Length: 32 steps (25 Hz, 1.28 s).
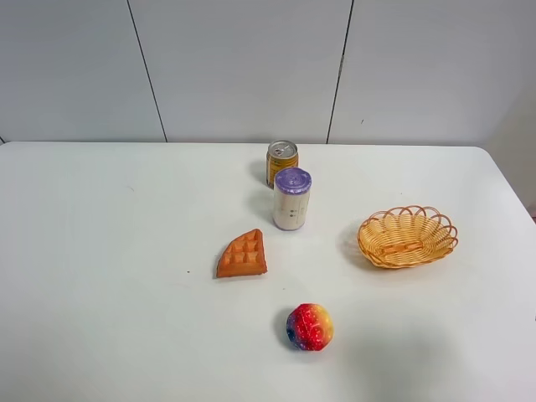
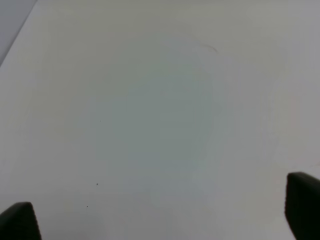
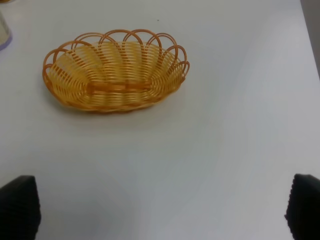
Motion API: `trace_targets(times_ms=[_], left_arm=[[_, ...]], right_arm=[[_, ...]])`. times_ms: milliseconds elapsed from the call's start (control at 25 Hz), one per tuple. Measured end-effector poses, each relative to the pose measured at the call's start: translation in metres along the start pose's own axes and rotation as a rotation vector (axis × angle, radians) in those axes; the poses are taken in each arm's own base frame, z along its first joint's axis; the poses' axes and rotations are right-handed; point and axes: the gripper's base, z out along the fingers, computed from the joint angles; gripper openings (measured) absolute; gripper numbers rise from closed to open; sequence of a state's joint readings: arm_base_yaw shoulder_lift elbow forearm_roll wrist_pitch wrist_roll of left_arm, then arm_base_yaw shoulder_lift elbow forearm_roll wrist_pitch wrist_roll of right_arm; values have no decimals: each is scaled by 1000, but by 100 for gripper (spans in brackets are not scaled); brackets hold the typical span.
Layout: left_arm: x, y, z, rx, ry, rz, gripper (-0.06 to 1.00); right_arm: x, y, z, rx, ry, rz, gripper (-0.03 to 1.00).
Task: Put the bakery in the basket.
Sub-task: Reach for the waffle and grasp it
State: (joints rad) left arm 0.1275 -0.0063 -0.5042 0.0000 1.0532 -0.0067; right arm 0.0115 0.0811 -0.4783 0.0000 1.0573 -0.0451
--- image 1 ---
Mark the woven yellow basket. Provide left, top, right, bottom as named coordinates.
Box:
left=357, top=205, right=458, bottom=269

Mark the multicolour galaxy ball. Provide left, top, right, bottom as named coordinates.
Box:
left=286, top=303, right=334, bottom=352

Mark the gold beverage can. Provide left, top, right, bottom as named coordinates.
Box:
left=265, top=140, right=299, bottom=188

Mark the white cup with purple lid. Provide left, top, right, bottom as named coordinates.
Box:
left=272, top=167, right=312, bottom=231

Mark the orange waffle wedge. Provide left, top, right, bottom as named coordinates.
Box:
left=216, top=229, right=267, bottom=278

